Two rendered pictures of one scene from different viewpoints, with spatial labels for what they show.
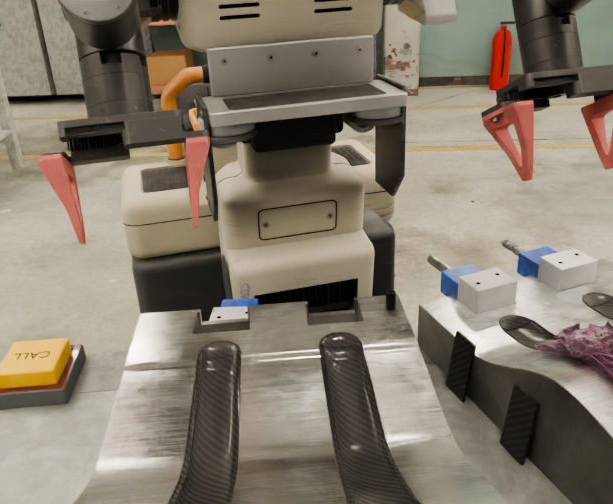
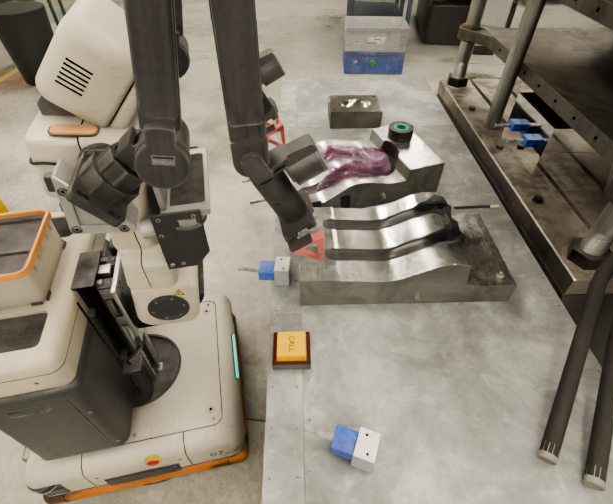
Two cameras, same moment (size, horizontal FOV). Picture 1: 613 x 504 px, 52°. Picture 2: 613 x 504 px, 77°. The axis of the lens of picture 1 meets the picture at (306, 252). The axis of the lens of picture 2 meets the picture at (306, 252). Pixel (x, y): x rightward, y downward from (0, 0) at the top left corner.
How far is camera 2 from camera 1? 95 cm
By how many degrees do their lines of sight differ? 71
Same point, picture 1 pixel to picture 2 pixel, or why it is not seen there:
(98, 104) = (302, 206)
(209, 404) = (356, 257)
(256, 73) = not seen: hidden behind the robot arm
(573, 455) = (362, 196)
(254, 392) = (353, 245)
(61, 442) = (334, 332)
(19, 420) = (319, 353)
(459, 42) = not seen: outside the picture
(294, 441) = (375, 237)
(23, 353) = (289, 347)
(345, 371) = (341, 225)
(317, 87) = not seen: hidden behind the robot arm
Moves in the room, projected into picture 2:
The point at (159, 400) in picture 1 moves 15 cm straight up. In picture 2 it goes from (357, 269) to (364, 219)
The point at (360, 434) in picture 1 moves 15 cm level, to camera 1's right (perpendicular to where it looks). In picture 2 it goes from (369, 225) to (364, 191)
